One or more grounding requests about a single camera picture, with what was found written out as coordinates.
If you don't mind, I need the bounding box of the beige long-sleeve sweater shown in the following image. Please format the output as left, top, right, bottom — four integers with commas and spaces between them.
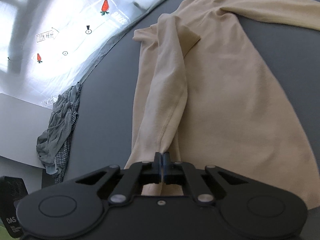
127, 0, 319, 209

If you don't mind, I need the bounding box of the grey checked crumpled garment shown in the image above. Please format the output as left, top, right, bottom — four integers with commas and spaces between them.
36, 83, 81, 184

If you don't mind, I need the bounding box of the black device with label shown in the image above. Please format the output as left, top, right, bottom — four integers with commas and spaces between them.
1, 176, 28, 238

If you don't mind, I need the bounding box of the white flat board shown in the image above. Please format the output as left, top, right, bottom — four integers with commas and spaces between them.
0, 94, 51, 168

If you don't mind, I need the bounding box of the translucent printed storage bag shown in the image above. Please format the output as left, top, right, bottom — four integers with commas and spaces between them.
1, 0, 162, 107

